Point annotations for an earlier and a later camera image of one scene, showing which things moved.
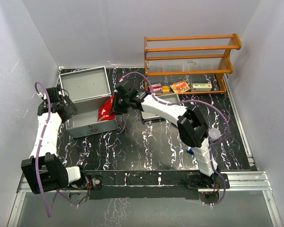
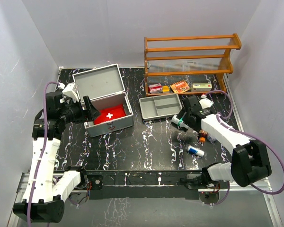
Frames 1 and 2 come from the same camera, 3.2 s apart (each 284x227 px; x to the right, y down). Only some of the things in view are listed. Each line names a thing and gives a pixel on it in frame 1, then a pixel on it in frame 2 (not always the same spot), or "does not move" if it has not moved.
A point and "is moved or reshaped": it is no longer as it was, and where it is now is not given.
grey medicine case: (86, 90) is moved or reshaped
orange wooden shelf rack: (188, 65) does not move
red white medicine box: (156, 88) does not move
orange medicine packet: (180, 86) does not move
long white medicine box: (201, 87) does not move
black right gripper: (116, 109) -> (185, 119)
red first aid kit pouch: (104, 113) is moved or reshaped
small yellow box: (165, 89) does not move
